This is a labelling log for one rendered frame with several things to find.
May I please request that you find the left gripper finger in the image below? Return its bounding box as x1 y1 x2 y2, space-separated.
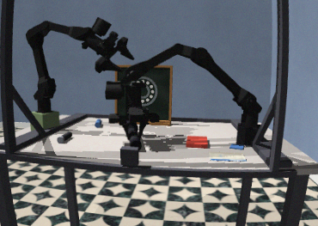
120 43 134 60
103 59 123 72

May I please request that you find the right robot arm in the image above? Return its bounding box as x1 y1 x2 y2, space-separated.
105 43 262 128

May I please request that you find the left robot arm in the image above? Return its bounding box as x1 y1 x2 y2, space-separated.
26 17 118 113

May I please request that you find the small blue flat block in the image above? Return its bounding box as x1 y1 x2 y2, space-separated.
229 144 244 150

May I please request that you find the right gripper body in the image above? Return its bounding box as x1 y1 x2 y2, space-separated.
108 100 160 124

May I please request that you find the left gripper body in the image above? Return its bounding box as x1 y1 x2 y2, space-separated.
95 37 128 73

